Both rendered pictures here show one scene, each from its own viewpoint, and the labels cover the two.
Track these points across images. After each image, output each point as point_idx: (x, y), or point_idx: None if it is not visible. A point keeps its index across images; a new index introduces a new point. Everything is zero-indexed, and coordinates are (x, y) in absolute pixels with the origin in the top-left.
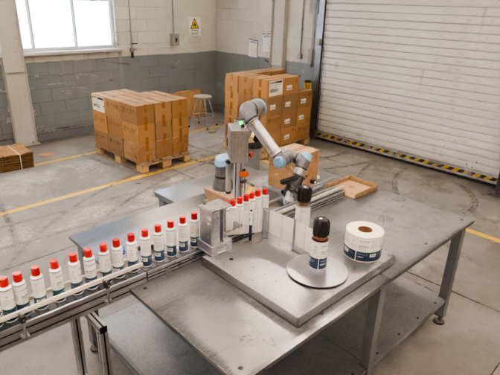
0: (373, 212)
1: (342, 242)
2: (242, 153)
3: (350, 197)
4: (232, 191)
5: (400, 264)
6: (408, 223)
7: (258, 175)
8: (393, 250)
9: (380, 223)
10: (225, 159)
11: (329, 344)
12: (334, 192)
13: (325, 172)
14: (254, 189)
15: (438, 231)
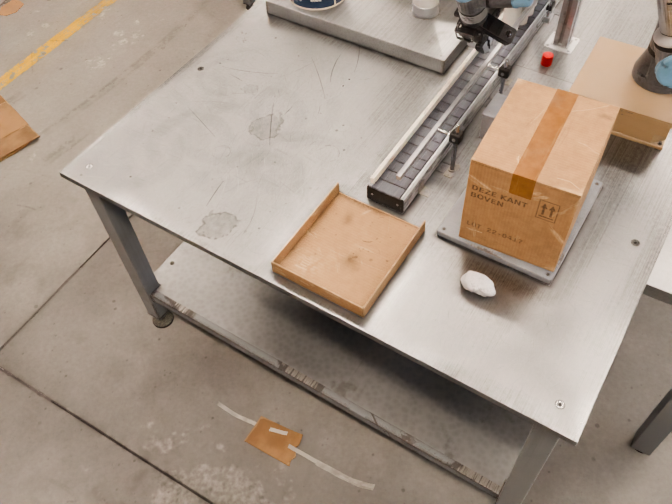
0: (290, 144)
1: (350, 6)
2: None
3: (349, 196)
4: (625, 67)
5: (257, 13)
6: (217, 121)
7: (662, 262)
8: (264, 39)
9: (278, 106)
10: None
11: None
12: (393, 167)
13: (454, 352)
14: (583, 89)
15: (162, 109)
